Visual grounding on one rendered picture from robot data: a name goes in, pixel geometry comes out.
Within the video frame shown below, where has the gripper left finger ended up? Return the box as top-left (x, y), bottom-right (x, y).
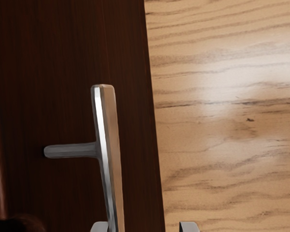
top-left (90, 221), bottom-right (110, 232)

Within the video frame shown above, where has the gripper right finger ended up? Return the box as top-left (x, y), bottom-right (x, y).
top-left (179, 221), bottom-right (200, 232)

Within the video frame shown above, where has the dark brown wooden cabinet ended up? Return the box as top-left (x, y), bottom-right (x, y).
top-left (0, 0), bottom-right (166, 232)

